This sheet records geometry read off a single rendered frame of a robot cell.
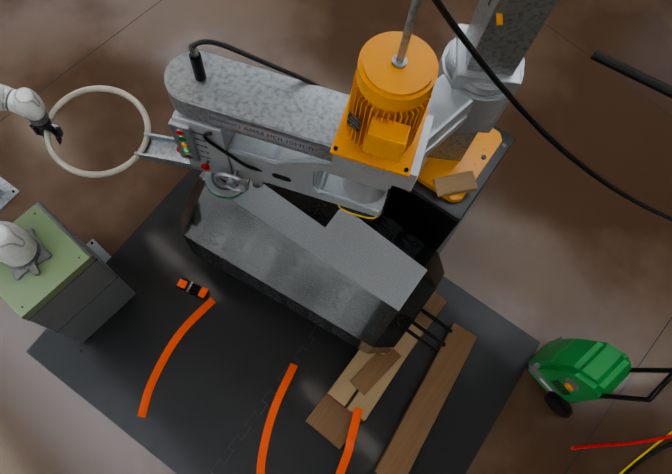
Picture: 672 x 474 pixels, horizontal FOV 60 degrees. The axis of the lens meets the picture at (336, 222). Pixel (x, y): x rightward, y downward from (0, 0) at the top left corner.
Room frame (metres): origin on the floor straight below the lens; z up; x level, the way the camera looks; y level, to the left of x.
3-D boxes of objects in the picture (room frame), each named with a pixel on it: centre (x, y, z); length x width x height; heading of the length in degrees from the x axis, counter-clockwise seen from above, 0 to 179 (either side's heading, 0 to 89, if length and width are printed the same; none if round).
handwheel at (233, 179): (0.96, 0.46, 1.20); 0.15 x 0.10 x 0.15; 83
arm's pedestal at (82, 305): (0.53, 1.36, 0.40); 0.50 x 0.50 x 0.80; 58
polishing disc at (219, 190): (1.10, 0.57, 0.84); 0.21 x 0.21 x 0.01
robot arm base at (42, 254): (0.52, 1.34, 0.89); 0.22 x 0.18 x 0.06; 51
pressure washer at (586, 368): (0.59, -1.47, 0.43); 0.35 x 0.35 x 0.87; 50
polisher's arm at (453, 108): (1.38, -0.36, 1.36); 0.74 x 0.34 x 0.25; 144
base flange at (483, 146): (1.54, -0.47, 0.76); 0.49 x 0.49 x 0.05; 65
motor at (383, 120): (1.00, -0.09, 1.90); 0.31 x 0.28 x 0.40; 173
